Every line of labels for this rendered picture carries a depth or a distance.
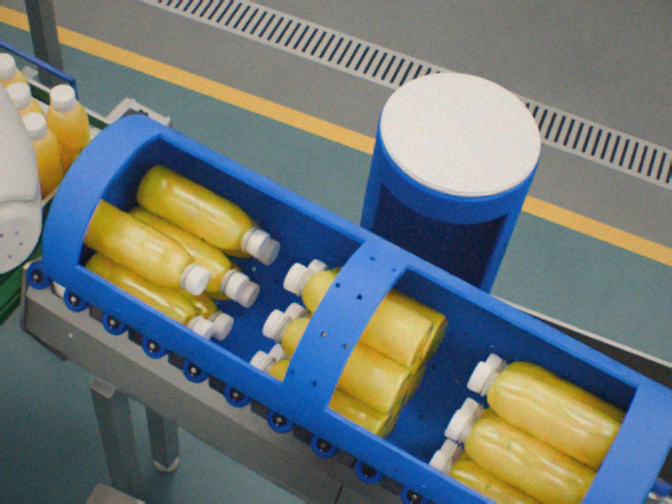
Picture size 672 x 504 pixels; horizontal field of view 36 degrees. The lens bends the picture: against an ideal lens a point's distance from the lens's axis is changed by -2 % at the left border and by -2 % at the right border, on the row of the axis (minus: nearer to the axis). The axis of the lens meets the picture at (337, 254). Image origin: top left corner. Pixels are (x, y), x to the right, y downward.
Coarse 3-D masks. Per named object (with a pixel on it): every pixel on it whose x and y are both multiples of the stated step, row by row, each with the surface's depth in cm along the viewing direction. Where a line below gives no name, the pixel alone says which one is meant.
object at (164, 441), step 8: (152, 416) 226; (160, 416) 224; (152, 424) 230; (160, 424) 227; (168, 424) 230; (152, 432) 234; (160, 432) 231; (168, 432) 232; (176, 432) 238; (152, 440) 237; (160, 440) 235; (168, 440) 235; (176, 440) 241; (152, 448) 241; (160, 448) 238; (168, 448) 238; (176, 448) 244; (152, 456) 246; (160, 456) 242; (168, 456) 241; (176, 456) 247; (160, 464) 248; (168, 464) 244; (176, 464) 250; (160, 472) 249; (168, 472) 249
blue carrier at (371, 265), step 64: (128, 128) 149; (64, 192) 144; (128, 192) 163; (256, 192) 160; (64, 256) 146; (320, 256) 162; (384, 256) 141; (128, 320) 148; (256, 320) 164; (320, 320) 135; (448, 320) 156; (512, 320) 138; (256, 384) 141; (320, 384) 136; (448, 384) 158; (576, 384) 151; (640, 384) 134; (384, 448) 136; (640, 448) 127
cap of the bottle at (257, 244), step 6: (252, 234) 153; (258, 234) 153; (264, 234) 153; (252, 240) 152; (258, 240) 152; (264, 240) 153; (252, 246) 152; (258, 246) 152; (264, 246) 154; (252, 252) 153; (258, 252) 153
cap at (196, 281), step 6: (198, 270) 148; (204, 270) 148; (192, 276) 147; (198, 276) 147; (204, 276) 148; (186, 282) 147; (192, 282) 147; (198, 282) 147; (204, 282) 149; (186, 288) 148; (192, 288) 147; (198, 288) 148; (204, 288) 150; (198, 294) 149
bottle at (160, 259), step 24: (96, 216) 149; (120, 216) 150; (96, 240) 149; (120, 240) 148; (144, 240) 148; (168, 240) 149; (120, 264) 150; (144, 264) 147; (168, 264) 147; (192, 264) 149
